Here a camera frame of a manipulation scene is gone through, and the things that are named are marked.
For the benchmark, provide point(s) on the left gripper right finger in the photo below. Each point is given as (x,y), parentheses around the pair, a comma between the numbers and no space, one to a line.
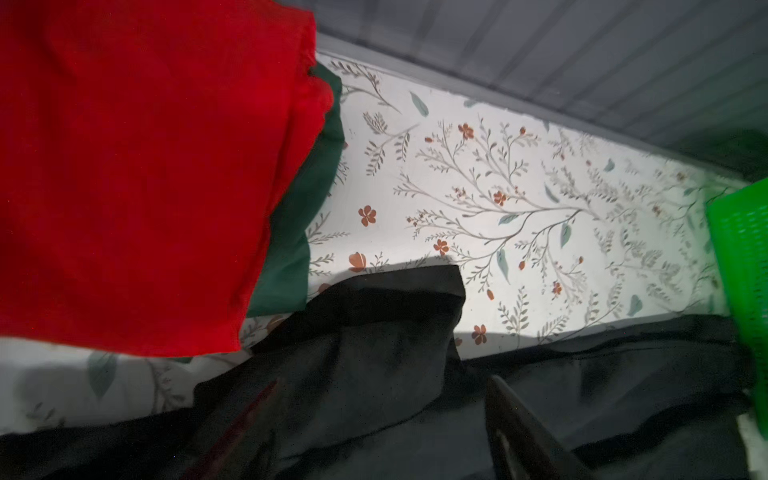
(521,447)

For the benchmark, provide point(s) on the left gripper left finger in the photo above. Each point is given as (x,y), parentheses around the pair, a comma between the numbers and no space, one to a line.
(248,448)

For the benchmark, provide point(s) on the black t shirt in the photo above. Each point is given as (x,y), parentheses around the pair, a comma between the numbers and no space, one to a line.
(373,387)

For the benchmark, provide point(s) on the dark green folded t shirt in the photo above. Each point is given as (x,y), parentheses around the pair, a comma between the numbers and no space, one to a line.
(283,283)

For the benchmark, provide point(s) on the floral table mat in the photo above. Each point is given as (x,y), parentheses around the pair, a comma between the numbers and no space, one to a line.
(555,231)

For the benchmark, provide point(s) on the green plastic basket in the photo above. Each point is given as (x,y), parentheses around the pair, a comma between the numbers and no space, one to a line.
(738,228)

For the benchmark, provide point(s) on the red folded t shirt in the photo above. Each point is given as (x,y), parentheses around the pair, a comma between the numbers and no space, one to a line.
(144,147)

